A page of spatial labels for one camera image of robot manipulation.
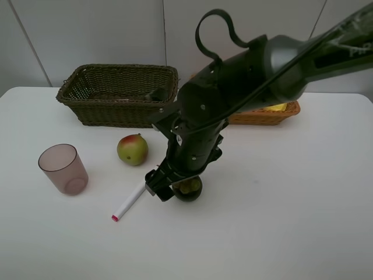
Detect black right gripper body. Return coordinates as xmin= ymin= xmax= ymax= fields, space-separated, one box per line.
xmin=145 ymin=105 xmax=228 ymax=196

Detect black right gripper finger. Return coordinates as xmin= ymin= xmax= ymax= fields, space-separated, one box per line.
xmin=190 ymin=173 xmax=202 ymax=181
xmin=156 ymin=185 xmax=174 ymax=202

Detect dark purple mangosteen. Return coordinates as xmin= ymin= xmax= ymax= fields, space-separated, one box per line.
xmin=172 ymin=179 xmax=203 ymax=202

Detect dark green pump bottle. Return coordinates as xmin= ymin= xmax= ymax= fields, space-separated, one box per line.
xmin=141 ymin=87 xmax=168 ymax=102

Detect yellow lemon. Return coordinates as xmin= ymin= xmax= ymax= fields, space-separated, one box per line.
xmin=263 ymin=103 xmax=287 ymax=111

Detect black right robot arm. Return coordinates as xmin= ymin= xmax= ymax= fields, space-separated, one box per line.
xmin=145 ymin=5 xmax=372 ymax=201

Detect green red mango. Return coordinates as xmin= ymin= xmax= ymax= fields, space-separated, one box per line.
xmin=117 ymin=134 xmax=149 ymax=166

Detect white marker pink caps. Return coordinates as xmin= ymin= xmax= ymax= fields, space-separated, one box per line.
xmin=111 ymin=180 xmax=145 ymax=222

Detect orange wicker basket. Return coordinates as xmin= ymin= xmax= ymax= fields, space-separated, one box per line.
xmin=189 ymin=74 xmax=301 ymax=126

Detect dark brown wicker basket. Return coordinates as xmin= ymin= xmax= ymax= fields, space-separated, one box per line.
xmin=56 ymin=64 xmax=178 ymax=128

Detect translucent pink plastic cup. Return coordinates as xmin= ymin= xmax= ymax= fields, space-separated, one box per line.
xmin=38 ymin=143 xmax=89 ymax=195

